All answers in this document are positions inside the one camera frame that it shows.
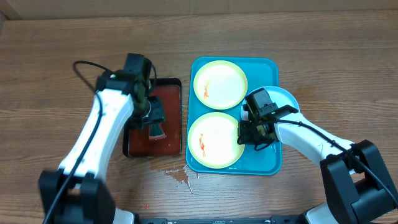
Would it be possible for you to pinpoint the yellow-green plate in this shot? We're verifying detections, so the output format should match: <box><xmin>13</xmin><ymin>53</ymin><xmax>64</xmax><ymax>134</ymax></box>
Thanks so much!
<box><xmin>193</xmin><ymin>60</ymin><xmax>248</xmax><ymax>110</ymax></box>
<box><xmin>187</xmin><ymin>112</ymin><xmax>245</xmax><ymax>169</ymax></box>

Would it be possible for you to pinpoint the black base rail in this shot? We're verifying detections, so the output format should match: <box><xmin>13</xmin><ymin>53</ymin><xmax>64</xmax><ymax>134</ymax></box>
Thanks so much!
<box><xmin>137</xmin><ymin>215</ymin><xmax>308</xmax><ymax>224</ymax></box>

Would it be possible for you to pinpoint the dark green sponge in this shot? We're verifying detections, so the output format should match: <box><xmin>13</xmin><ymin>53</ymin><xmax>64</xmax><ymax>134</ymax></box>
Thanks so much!
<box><xmin>149</xmin><ymin>123</ymin><xmax>166</xmax><ymax>141</ymax></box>

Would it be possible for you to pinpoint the light blue plate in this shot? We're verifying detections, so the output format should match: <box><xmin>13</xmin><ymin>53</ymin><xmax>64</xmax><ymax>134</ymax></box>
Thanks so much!
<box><xmin>248</xmin><ymin>86</ymin><xmax>300</xmax><ymax>111</ymax></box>

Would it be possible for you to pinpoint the black tray with red water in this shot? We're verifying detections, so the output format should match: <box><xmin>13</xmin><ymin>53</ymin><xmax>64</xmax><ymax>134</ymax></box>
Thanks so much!
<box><xmin>123</xmin><ymin>78</ymin><xmax>182</xmax><ymax>157</ymax></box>

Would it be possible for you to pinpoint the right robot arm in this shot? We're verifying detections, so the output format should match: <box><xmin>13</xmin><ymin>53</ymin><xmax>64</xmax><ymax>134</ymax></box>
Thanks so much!
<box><xmin>237</xmin><ymin>86</ymin><xmax>397</xmax><ymax>223</ymax></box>

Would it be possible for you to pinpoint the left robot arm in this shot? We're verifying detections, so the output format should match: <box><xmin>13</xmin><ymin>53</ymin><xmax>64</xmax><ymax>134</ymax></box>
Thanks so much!
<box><xmin>39</xmin><ymin>53</ymin><xmax>165</xmax><ymax>224</ymax></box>

